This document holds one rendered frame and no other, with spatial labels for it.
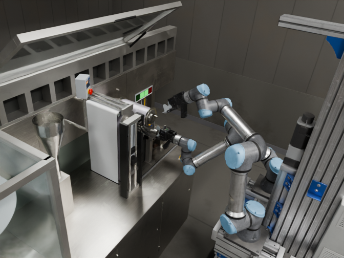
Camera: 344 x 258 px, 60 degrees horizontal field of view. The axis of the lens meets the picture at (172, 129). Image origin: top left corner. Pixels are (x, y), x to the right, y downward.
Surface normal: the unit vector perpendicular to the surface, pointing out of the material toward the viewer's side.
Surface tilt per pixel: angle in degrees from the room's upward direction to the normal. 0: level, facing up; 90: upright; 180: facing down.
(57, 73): 90
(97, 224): 0
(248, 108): 90
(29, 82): 90
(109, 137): 90
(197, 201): 0
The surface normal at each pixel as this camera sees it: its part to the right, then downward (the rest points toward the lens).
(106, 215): 0.08, -0.84
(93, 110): -0.51, 0.42
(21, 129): 0.86, 0.33
